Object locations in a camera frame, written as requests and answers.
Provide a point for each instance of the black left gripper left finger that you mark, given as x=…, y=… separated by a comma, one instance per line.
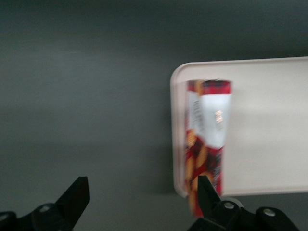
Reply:
x=69, y=204

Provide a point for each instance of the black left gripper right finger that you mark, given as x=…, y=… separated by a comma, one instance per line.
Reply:
x=209, y=199

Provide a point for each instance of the red cookie box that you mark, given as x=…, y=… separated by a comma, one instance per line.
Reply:
x=209, y=134

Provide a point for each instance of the white rectangular tray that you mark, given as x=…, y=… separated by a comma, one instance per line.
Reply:
x=264, y=125

